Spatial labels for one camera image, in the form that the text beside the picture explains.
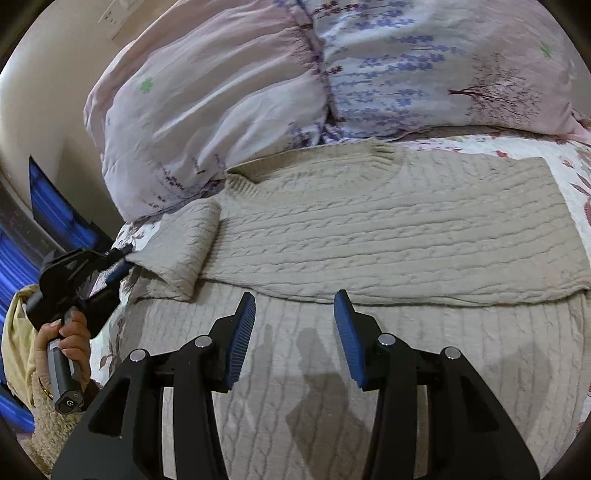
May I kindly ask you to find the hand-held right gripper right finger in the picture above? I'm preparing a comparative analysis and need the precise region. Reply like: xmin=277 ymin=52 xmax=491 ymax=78
xmin=333 ymin=289 xmax=541 ymax=480

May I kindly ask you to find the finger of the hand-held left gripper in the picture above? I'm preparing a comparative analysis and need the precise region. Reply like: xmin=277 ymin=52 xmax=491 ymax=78
xmin=99 ymin=244 xmax=134 ymax=268
xmin=92 ymin=260 xmax=131 ymax=296

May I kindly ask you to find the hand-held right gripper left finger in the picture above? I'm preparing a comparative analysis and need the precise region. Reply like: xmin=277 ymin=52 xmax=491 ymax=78
xmin=51 ymin=292 xmax=257 ymax=480

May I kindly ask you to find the beige cable knit sweater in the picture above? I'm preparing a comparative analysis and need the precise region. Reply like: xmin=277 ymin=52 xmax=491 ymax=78
xmin=117 ymin=138 xmax=591 ymax=480

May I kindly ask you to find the person's left forearm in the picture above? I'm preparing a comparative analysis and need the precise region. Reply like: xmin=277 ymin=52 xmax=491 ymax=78
xmin=1 ymin=284 xmax=100 ymax=474

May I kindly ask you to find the person's left hand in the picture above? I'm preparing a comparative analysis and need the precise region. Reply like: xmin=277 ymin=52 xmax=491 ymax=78
xmin=34 ymin=311 xmax=92 ymax=385

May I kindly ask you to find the blue curtain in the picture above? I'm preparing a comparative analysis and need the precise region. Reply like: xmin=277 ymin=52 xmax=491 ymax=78
xmin=0 ymin=156 xmax=116 ymax=432

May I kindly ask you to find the pink floral pillow left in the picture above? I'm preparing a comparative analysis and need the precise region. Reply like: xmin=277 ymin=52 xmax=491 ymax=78
xmin=83 ymin=0 xmax=591 ymax=223

